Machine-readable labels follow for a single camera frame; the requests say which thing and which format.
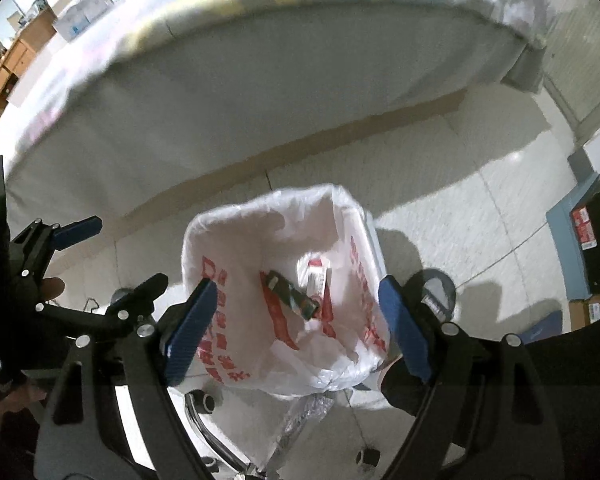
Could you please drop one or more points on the white plastic bag red print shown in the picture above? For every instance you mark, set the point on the white plastic bag red print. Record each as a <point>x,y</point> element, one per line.
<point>230,240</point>

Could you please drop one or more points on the blue white box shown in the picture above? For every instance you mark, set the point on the blue white box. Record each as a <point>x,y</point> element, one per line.
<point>72,25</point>

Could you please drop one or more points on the circle print bed sheet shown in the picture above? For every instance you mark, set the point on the circle print bed sheet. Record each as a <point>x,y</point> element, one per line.
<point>280,85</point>

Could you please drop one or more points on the white red label packet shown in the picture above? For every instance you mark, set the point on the white red label packet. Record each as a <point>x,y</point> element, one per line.
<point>317,280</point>

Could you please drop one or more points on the person's left hand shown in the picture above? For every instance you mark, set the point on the person's left hand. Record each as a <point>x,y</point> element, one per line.
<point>52,290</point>

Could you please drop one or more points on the brown cardboard box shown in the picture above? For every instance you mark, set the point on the brown cardboard box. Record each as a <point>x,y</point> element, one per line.
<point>595,310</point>

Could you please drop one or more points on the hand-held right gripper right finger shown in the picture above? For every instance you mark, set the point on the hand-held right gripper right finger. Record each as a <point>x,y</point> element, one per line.
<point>405,330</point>

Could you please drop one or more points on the wooden dresser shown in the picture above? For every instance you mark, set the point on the wooden dresser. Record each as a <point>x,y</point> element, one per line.
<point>15,60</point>

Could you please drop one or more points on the assorted dresser clutter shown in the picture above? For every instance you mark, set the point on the assorted dresser clutter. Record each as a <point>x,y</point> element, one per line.
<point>30,15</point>

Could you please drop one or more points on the blue flat item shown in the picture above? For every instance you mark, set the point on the blue flat item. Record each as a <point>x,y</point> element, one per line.
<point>545,327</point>

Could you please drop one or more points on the blue grey storage box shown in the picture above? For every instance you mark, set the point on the blue grey storage box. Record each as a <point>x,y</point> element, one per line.
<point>560,230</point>

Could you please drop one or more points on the clear plastic wrapper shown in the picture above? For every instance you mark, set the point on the clear plastic wrapper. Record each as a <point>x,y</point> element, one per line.
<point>305,415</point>

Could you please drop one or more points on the dark green wrapper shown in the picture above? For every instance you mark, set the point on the dark green wrapper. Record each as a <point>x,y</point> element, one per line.
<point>290,295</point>

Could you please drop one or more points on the frosted glass sliding door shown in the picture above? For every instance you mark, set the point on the frosted glass sliding door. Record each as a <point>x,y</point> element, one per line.
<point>580,70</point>

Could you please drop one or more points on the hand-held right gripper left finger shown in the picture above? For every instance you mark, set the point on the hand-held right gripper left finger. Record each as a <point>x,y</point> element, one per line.
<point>190,330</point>

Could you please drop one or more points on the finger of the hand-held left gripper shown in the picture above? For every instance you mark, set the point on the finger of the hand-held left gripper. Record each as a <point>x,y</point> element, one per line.
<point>80,230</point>
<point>127,310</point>

